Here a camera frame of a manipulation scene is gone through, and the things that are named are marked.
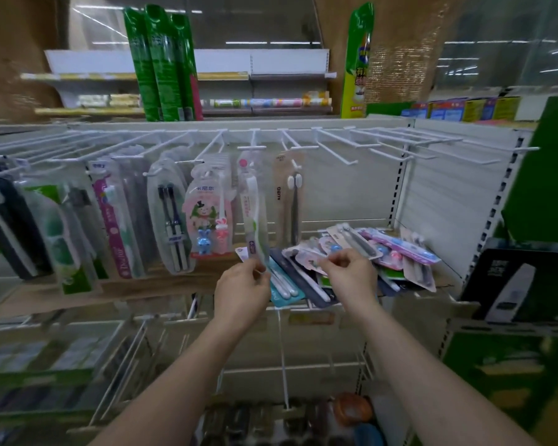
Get person's left hand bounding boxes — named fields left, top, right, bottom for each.
left=213, top=258, right=272, bottom=338

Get person's right hand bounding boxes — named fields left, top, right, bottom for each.
left=317, top=248, right=380, bottom=317

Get pile of toothbrush packs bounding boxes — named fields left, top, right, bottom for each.
left=234, top=222, right=443, bottom=308

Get clear green toothbrush pack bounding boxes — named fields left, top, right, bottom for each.
left=249, top=173, right=272, bottom=270

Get kids toothbrush pack blue toy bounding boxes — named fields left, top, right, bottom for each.
left=184, top=155, right=236, bottom=261

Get clear pink-topped toothbrush pack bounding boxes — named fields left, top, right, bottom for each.
left=236, top=151, right=261, bottom=256

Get pink label toothbrush pack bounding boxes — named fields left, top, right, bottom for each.
left=120, top=148, right=161, bottom=265
left=89, top=162, right=146, bottom=280

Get person's left forearm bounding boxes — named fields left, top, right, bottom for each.
left=88, top=315, right=257, bottom=446

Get person's right forearm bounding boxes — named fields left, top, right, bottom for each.
left=353, top=301, right=540, bottom=446

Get white shelf unit yellow strips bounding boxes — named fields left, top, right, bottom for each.
left=20, top=48, right=338, bottom=116

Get brown cardboard tray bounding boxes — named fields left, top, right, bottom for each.
left=0, top=253, right=242, bottom=321

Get black product box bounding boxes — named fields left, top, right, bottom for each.
left=460, top=238, right=558, bottom=323

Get orange round object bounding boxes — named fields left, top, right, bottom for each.
left=332, top=392, right=373, bottom=426

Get blue round packet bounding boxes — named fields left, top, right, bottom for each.
left=353, top=422, right=384, bottom=446

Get row of colourful wrap rolls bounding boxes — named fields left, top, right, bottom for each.
left=76, top=91, right=334, bottom=110

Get green yellow spray can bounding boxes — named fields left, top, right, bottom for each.
left=340, top=2, right=375, bottom=119

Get woven brown column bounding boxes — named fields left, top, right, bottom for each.
left=0, top=0, right=61, bottom=124
left=314, top=0, right=471, bottom=116

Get green spray can red side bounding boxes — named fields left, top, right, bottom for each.
left=172, top=13, right=205, bottom=121

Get tall green spray can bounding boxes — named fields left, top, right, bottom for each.
left=123, top=6, right=162, bottom=122
left=144, top=4, right=185, bottom=122

